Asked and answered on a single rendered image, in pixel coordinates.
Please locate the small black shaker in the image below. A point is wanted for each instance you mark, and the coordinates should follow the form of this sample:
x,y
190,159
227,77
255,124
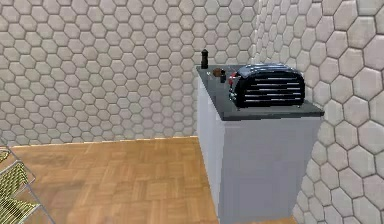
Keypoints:
x,y
223,78

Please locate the small brown round object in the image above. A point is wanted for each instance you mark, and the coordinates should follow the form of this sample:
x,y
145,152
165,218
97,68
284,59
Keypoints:
x,y
217,72

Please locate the black pepper mill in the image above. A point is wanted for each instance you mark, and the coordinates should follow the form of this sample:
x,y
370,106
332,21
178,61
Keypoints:
x,y
204,58

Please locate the black toaster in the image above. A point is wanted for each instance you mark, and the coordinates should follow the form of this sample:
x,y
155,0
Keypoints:
x,y
270,87

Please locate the grey cabinet with dark worktop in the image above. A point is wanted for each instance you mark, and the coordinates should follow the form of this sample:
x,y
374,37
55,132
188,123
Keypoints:
x,y
260,166

